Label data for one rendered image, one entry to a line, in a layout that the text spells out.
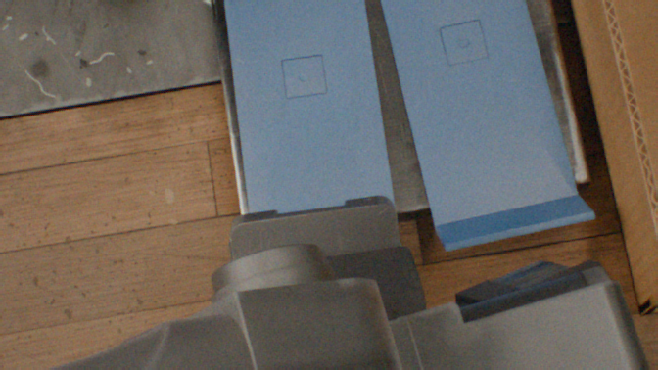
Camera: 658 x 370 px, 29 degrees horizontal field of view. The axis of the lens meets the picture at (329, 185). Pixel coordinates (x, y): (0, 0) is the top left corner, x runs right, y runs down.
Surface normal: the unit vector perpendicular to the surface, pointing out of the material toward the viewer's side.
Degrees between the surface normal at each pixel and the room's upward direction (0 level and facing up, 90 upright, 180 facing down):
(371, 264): 60
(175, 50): 0
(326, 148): 0
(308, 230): 30
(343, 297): 42
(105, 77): 0
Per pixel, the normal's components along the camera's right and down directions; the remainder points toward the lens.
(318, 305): 0.60, -0.37
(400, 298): 0.04, 0.25
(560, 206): -0.20, -0.94
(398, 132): -0.05, -0.25
